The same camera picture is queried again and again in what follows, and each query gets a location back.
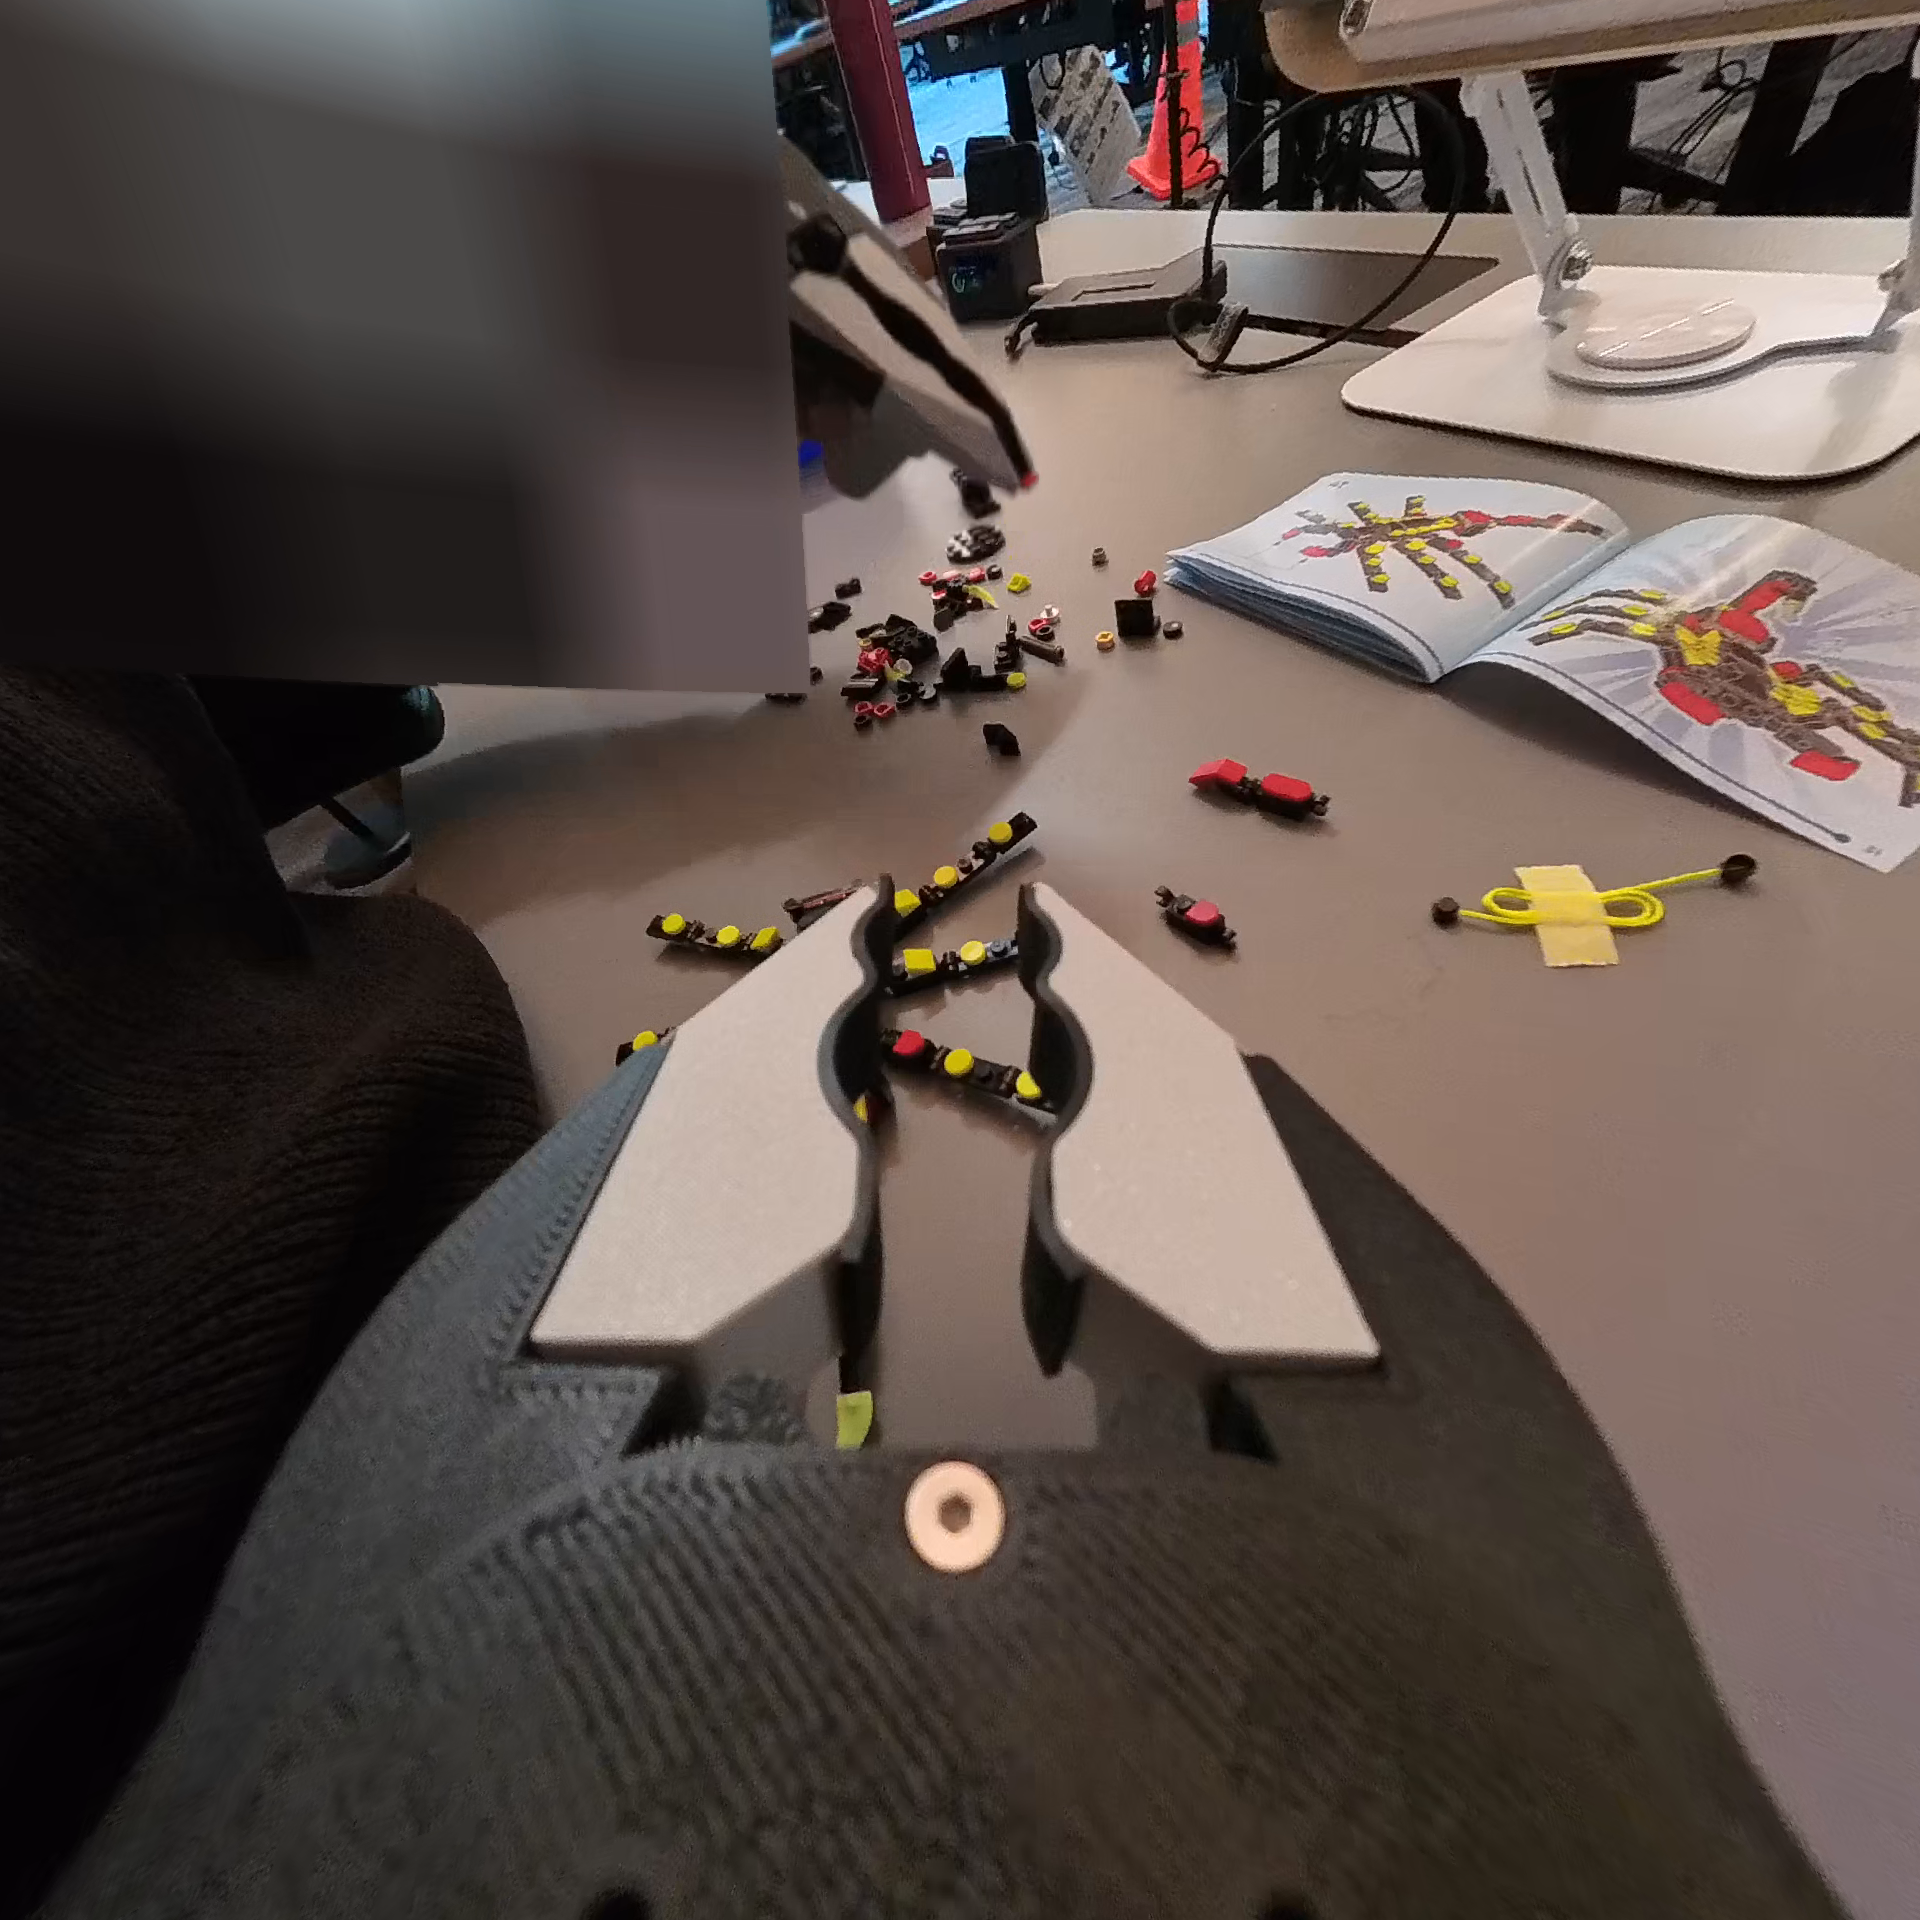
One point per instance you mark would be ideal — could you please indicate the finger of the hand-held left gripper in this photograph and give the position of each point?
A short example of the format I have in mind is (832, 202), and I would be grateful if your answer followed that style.
(885, 383)
(862, 242)

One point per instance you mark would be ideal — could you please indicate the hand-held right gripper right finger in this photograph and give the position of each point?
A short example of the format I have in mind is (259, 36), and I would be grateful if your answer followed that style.
(1185, 1186)

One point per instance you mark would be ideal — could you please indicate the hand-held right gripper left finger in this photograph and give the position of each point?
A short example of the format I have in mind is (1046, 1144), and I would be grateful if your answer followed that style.
(704, 1186)

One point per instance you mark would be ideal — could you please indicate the pile of lego pieces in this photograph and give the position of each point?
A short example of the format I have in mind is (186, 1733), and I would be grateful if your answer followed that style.
(909, 645)

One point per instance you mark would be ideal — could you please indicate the black yellow lego scorpion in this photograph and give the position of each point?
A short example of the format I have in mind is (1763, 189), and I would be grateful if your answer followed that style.
(961, 955)

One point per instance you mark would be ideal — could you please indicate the red black lego claw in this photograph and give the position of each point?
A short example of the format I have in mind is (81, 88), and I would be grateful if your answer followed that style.
(1282, 787)

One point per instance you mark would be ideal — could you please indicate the lego instruction booklet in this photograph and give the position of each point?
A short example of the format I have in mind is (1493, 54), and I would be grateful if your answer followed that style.
(1499, 599)

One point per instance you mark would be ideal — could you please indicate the black round lego plate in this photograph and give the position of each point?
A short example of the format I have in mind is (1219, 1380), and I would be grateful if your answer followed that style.
(974, 542)

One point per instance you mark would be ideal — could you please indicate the small black red lego assembly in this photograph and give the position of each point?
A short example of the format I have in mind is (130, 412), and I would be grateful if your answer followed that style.
(1200, 916)

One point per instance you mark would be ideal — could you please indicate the black charger with display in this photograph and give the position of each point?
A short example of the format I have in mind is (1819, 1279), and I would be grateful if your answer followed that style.
(984, 247)

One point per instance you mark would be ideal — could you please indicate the black power adapter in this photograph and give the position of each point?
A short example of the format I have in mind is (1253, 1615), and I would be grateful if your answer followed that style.
(1125, 300)

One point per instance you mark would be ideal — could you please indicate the white floor sign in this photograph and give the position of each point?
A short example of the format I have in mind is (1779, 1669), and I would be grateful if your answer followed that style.
(1088, 119)

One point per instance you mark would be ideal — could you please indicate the orange traffic cone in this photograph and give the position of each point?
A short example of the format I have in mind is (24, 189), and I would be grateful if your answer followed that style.
(1173, 106)

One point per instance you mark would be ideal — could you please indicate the white tablet stand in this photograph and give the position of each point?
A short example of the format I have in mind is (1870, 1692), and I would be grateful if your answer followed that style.
(1651, 376)

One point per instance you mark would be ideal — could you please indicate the dark red post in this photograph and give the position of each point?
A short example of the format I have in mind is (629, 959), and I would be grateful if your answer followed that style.
(873, 106)

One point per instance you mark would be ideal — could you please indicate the black lego bracket with pin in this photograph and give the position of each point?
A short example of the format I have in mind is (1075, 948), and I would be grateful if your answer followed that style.
(1137, 618)

